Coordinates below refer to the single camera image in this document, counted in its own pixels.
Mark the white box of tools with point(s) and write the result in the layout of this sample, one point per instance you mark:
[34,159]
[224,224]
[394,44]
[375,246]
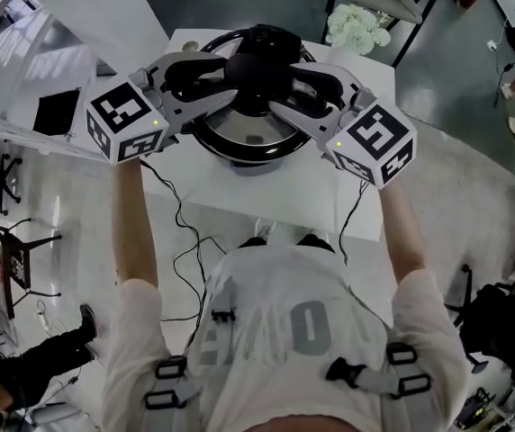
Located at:
[505,410]

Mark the grey chair black frame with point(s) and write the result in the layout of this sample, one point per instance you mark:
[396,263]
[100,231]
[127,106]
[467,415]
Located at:
[388,5]

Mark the framed picture on black stand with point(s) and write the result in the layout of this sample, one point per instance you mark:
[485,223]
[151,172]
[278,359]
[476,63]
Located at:
[1,263]

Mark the person's white t-shirt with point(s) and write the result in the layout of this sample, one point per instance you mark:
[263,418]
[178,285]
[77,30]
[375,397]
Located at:
[284,376]

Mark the black pressure cooker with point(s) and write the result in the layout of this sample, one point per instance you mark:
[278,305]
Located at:
[254,169]

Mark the white counter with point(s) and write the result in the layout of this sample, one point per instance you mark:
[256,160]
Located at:
[82,25]

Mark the person's white left shoe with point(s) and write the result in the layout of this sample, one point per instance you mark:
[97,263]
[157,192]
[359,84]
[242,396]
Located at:
[265,230]

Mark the small round grey disc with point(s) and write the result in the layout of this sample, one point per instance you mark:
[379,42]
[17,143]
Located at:
[190,46]

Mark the white flower bouquet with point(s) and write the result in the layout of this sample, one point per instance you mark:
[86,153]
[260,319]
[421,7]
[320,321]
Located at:
[356,27]

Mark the person's left forearm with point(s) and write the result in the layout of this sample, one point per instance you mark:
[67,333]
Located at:
[133,223]

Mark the person's white right shoe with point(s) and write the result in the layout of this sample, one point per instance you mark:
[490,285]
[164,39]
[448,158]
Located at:
[316,240]

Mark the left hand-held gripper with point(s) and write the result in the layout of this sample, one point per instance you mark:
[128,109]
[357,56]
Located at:
[122,110]

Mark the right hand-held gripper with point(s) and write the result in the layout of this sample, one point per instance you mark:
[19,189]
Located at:
[374,142]

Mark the black harness clip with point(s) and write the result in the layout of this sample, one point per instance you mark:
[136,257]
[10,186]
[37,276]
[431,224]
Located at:
[222,317]

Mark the black laptop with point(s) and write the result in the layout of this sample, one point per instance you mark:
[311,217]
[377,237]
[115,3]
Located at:
[57,111]

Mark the black chair base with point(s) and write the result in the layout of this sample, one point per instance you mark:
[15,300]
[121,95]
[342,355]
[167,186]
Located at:
[464,295]

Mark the black steel pressure cooker lid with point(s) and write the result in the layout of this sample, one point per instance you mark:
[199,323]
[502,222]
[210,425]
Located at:
[244,126]

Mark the person's right forearm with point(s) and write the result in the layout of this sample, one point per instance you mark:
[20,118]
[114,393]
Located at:
[401,232]

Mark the white power strip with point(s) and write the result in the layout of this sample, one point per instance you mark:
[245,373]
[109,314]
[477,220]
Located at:
[492,45]
[45,320]

